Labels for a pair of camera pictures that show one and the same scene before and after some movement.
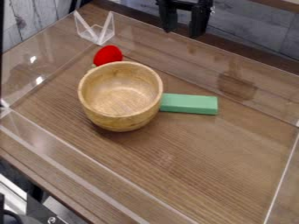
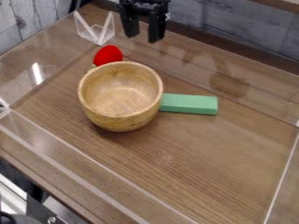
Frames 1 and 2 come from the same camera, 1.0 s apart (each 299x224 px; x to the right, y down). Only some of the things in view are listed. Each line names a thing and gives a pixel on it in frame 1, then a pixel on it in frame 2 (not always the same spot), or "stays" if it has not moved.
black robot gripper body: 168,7 to 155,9
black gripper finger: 168,17 to 131,20
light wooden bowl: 119,94 stays
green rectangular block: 188,103 stays
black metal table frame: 26,204 stays
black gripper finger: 199,20 to 158,23
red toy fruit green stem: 107,53 stays
